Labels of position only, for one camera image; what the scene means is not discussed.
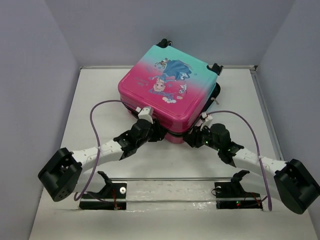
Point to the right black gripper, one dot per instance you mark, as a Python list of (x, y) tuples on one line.
[(193, 138)]

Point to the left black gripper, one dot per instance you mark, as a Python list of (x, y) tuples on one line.
[(158, 132)]

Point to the pink and teal suitcase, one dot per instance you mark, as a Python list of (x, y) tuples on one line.
[(178, 86)]

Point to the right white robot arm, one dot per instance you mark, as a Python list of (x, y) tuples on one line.
[(296, 187)]

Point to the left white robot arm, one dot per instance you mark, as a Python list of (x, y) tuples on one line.
[(61, 174)]

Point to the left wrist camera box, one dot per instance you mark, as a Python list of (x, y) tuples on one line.
[(146, 113)]

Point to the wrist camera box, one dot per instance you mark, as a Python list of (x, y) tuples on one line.
[(146, 113), (206, 120)]

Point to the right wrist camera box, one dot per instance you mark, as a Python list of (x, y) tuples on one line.
[(206, 120)]

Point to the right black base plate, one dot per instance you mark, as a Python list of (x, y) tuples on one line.
[(231, 196)]

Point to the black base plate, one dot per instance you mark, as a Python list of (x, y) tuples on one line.
[(111, 197), (231, 196)]

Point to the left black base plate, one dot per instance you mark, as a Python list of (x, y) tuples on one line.
[(111, 197)]

